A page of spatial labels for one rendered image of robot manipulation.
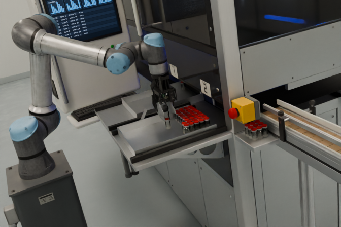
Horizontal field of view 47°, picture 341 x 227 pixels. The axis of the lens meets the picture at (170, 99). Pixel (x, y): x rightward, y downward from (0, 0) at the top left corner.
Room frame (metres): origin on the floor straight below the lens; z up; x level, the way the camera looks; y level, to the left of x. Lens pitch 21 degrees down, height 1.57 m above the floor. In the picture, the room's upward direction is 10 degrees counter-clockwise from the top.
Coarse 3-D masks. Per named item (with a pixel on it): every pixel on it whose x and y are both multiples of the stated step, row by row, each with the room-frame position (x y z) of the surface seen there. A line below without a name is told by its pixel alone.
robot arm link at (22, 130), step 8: (16, 120) 1.54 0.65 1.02; (24, 120) 1.52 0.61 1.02; (32, 120) 1.50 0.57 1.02; (40, 120) 1.56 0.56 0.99; (16, 128) 1.46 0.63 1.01; (24, 128) 1.46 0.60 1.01; (32, 128) 1.47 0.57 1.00; (40, 128) 1.52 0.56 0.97; (16, 136) 1.45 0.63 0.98; (24, 136) 1.45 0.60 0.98; (32, 136) 1.46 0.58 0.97; (40, 136) 1.50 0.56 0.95; (16, 144) 1.45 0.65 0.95; (24, 144) 1.45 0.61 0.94; (32, 144) 1.46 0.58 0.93; (40, 144) 1.48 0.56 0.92; (16, 152) 1.47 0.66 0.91; (24, 152) 1.45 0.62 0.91; (32, 152) 1.45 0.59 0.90
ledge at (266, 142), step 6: (240, 138) 1.30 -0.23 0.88; (246, 138) 1.29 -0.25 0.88; (264, 138) 1.26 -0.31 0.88; (270, 138) 1.26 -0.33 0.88; (276, 138) 1.25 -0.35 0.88; (246, 144) 1.25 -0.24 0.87; (252, 144) 1.24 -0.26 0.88; (258, 144) 1.23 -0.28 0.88; (264, 144) 1.22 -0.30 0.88; (270, 144) 1.23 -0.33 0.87; (252, 150) 1.22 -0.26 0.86; (258, 150) 1.21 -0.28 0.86
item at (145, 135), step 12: (144, 120) 1.56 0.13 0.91; (156, 120) 1.57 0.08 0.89; (120, 132) 1.47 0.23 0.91; (132, 132) 1.51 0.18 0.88; (144, 132) 1.49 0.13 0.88; (156, 132) 1.47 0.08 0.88; (168, 132) 1.45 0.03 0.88; (180, 132) 1.43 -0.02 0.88; (192, 132) 1.35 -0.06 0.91; (132, 144) 1.40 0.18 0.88; (144, 144) 1.38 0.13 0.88; (156, 144) 1.30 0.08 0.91
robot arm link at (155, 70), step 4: (160, 64) 1.44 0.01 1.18; (164, 64) 1.45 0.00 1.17; (152, 68) 1.45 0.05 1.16; (156, 68) 1.44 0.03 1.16; (160, 68) 1.44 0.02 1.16; (164, 68) 1.45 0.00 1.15; (152, 72) 1.45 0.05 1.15; (156, 72) 1.44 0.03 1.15; (160, 72) 1.44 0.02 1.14; (164, 72) 1.45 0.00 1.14
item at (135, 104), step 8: (176, 88) 1.98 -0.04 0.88; (128, 96) 1.89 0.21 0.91; (136, 96) 1.90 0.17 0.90; (144, 96) 1.92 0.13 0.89; (184, 96) 1.83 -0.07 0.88; (192, 96) 1.73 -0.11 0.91; (200, 96) 1.74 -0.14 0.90; (128, 104) 1.86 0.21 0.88; (136, 104) 1.84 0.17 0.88; (144, 104) 1.82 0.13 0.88; (152, 104) 1.80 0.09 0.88; (176, 104) 1.70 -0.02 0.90; (136, 112) 1.65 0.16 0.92
